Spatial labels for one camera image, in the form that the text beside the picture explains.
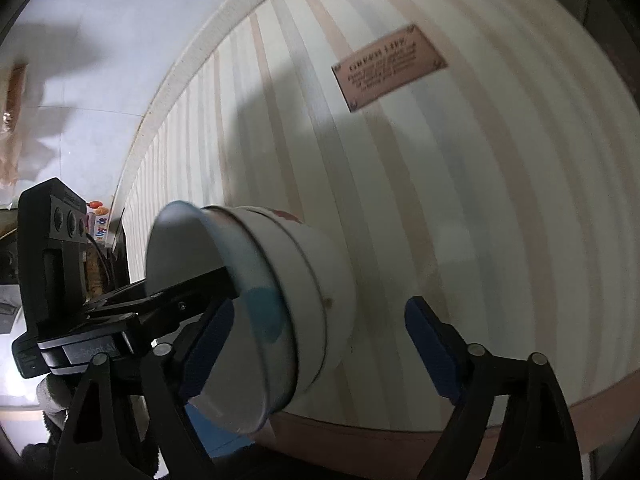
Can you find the brown leather mat label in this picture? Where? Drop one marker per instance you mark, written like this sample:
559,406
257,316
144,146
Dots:
387,64

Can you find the colourful wall sticker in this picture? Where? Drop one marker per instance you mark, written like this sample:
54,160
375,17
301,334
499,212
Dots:
97,220

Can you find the red flower white bowl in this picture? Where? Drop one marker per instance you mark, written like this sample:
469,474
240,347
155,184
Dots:
333,275

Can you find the striped table mat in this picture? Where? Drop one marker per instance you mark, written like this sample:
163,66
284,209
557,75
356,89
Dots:
504,189

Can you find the white gloved left hand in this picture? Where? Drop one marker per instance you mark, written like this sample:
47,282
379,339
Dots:
54,397

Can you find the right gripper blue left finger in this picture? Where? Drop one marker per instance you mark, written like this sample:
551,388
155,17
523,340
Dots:
213,333

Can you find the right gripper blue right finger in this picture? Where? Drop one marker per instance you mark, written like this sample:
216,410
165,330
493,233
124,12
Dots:
439,345

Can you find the blue rimmed white bowl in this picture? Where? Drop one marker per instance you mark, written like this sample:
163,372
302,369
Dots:
244,365

